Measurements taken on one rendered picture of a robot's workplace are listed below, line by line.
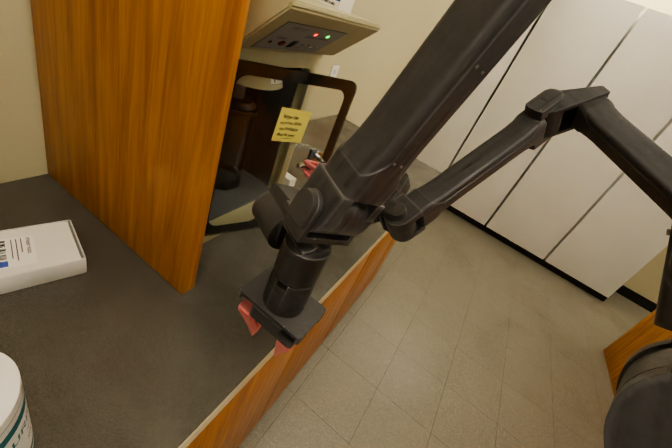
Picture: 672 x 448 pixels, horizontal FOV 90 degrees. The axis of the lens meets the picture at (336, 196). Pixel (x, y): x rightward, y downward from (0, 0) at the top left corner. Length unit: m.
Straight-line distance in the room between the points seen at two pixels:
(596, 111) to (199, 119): 0.71
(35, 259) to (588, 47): 3.53
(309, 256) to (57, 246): 0.56
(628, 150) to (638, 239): 3.15
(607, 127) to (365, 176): 0.57
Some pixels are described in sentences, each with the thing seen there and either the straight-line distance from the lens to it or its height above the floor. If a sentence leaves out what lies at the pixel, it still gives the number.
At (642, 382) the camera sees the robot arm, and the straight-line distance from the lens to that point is 0.22.
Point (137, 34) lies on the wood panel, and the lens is 0.64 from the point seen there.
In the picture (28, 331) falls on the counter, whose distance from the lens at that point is 0.76.
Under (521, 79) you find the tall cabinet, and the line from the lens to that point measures 3.54.
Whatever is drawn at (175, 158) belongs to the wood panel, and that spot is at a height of 1.23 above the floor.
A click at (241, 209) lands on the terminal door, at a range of 0.81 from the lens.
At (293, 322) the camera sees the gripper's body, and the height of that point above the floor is 1.19.
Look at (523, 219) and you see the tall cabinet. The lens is 3.79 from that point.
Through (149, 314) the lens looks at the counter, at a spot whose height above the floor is 0.94.
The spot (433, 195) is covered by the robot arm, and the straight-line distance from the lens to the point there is 0.67.
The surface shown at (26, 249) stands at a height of 0.98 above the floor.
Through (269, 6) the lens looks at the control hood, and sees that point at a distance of 0.56.
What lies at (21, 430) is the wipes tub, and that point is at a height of 1.03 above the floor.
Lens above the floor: 1.54
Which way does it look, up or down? 30 degrees down
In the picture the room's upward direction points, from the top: 23 degrees clockwise
